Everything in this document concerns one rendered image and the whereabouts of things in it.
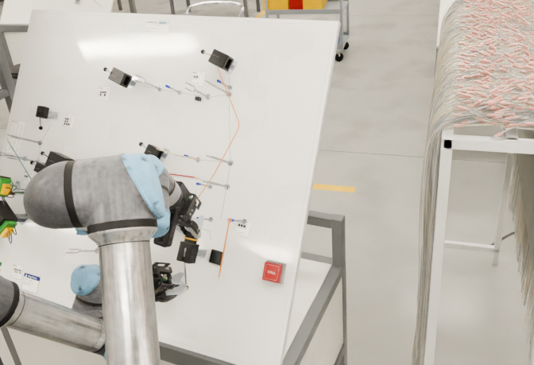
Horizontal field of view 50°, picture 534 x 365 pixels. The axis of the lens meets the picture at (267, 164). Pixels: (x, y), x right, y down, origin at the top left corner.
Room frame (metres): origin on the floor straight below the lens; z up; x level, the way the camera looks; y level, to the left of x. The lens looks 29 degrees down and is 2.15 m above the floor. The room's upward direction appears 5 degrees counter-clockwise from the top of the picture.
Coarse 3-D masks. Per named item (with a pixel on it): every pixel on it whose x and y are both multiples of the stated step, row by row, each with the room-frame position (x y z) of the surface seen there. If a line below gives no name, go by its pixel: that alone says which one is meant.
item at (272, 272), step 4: (268, 264) 1.27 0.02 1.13; (272, 264) 1.27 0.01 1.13; (276, 264) 1.26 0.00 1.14; (264, 268) 1.27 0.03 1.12; (268, 268) 1.26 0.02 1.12; (272, 268) 1.26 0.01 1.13; (276, 268) 1.25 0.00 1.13; (280, 268) 1.25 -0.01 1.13; (264, 272) 1.26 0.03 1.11; (268, 272) 1.26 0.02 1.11; (272, 272) 1.25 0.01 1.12; (276, 272) 1.25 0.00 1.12; (280, 272) 1.25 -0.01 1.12; (264, 276) 1.25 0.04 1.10; (268, 276) 1.25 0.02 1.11; (272, 276) 1.25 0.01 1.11; (276, 276) 1.24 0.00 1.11; (280, 276) 1.24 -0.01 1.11; (268, 280) 1.24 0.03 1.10; (272, 280) 1.24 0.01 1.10; (276, 280) 1.24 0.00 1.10
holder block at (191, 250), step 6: (180, 246) 1.34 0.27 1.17; (186, 246) 1.34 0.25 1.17; (192, 246) 1.33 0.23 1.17; (198, 246) 1.35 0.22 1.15; (180, 252) 1.33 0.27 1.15; (186, 252) 1.33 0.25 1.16; (192, 252) 1.33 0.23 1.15; (180, 258) 1.32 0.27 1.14; (186, 258) 1.31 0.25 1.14; (192, 258) 1.32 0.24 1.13
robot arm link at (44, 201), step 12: (48, 168) 0.85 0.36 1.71; (60, 168) 0.84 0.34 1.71; (36, 180) 0.84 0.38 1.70; (48, 180) 0.82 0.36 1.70; (60, 180) 0.82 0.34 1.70; (24, 192) 0.86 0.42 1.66; (36, 192) 0.82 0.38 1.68; (48, 192) 0.81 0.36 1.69; (60, 192) 0.80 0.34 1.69; (24, 204) 0.85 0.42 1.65; (36, 204) 0.81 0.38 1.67; (48, 204) 0.80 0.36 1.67; (60, 204) 0.80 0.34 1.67; (36, 216) 0.81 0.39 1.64; (48, 216) 0.80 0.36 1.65; (60, 216) 0.79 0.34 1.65; (60, 228) 0.82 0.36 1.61; (84, 228) 1.01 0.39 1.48
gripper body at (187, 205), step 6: (180, 186) 1.32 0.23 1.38; (186, 192) 1.34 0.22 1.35; (180, 198) 1.28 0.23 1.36; (186, 198) 1.33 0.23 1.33; (192, 198) 1.33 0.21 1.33; (198, 198) 1.35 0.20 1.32; (174, 204) 1.27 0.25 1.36; (180, 204) 1.31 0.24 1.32; (186, 204) 1.32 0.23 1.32; (192, 204) 1.33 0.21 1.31; (198, 204) 1.35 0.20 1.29; (180, 210) 1.31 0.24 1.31; (186, 210) 1.31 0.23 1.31; (192, 210) 1.34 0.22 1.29; (180, 216) 1.29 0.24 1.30; (186, 216) 1.30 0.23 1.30; (180, 222) 1.30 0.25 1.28; (186, 222) 1.29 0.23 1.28
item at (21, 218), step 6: (0, 204) 1.63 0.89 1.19; (0, 210) 1.60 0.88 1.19; (6, 210) 1.62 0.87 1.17; (0, 216) 1.57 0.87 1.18; (6, 216) 1.59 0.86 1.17; (12, 216) 1.61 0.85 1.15; (18, 216) 1.67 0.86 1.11; (24, 216) 1.69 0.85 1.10; (0, 222) 1.56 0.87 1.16; (24, 222) 1.68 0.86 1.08
